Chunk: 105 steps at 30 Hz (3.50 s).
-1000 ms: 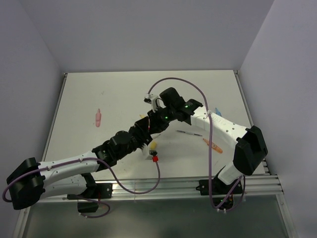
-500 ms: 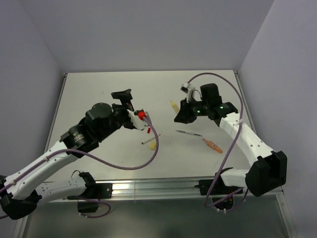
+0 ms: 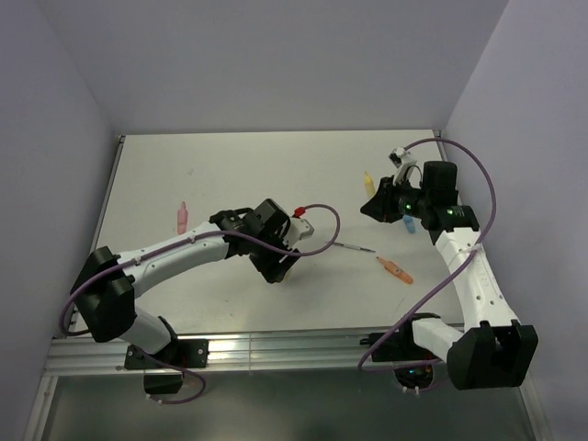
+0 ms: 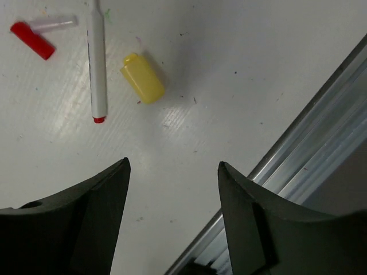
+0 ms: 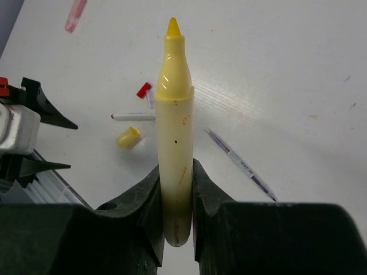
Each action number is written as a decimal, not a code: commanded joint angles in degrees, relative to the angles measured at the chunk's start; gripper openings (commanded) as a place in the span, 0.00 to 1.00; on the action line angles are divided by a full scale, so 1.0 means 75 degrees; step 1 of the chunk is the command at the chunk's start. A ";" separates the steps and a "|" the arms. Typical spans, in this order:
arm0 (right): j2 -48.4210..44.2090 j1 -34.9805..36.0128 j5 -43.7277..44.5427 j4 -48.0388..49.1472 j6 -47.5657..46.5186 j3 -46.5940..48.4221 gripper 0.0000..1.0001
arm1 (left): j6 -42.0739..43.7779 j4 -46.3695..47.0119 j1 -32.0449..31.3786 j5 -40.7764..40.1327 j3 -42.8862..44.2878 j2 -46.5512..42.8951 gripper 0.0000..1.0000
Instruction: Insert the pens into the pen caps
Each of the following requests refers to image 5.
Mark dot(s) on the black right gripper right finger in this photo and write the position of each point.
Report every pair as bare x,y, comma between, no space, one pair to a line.
233,237

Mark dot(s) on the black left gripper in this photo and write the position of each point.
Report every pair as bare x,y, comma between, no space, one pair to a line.
34,98

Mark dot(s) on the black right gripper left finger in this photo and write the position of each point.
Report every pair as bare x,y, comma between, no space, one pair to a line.
122,236

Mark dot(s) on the yellow marker cap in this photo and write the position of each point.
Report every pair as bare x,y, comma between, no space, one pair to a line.
129,138

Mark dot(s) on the pink highlighter pen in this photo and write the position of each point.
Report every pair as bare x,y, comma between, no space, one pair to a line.
75,15

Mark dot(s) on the yellow marker pen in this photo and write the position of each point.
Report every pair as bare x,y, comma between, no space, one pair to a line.
174,102

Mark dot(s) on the purple ballpoint pen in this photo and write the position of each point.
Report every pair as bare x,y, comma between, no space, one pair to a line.
243,165

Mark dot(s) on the white pen with red tip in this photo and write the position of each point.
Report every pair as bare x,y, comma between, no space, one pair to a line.
140,116

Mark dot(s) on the red pen cap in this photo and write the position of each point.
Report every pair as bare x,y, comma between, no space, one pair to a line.
146,92

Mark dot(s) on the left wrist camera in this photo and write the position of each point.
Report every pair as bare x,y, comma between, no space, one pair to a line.
19,129

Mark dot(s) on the aluminium rail frame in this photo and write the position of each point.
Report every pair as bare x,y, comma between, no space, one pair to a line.
48,187

